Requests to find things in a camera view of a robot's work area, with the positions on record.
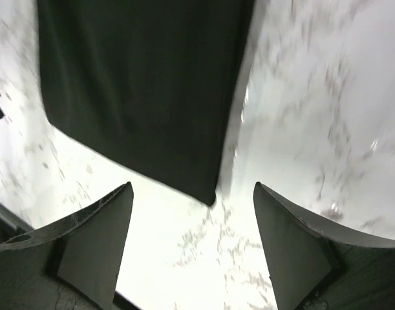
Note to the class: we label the black t shirt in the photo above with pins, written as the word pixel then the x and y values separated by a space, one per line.
pixel 147 84

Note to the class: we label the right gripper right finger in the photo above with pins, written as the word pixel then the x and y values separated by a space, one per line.
pixel 315 263

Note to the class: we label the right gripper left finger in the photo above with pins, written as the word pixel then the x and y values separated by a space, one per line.
pixel 72 263

